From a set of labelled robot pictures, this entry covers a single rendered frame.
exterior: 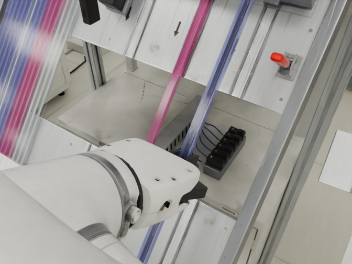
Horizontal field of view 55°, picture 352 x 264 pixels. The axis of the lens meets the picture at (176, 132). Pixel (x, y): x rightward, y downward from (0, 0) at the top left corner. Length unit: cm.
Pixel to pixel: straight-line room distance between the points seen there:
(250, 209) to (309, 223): 113
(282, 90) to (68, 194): 39
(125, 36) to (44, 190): 47
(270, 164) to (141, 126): 59
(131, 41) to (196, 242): 38
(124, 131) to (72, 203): 81
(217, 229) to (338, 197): 127
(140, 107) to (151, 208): 83
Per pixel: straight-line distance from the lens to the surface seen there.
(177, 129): 97
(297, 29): 56
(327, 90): 80
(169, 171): 34
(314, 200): 174
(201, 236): 58
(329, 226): 168
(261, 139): 103
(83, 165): 27
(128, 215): 28
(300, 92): 53
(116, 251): 22
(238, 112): 111
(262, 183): 53
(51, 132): 74
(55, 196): 23
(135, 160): 34
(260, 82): 55
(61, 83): 219
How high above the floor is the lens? 133
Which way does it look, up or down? 44 degrees down
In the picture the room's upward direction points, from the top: straight up
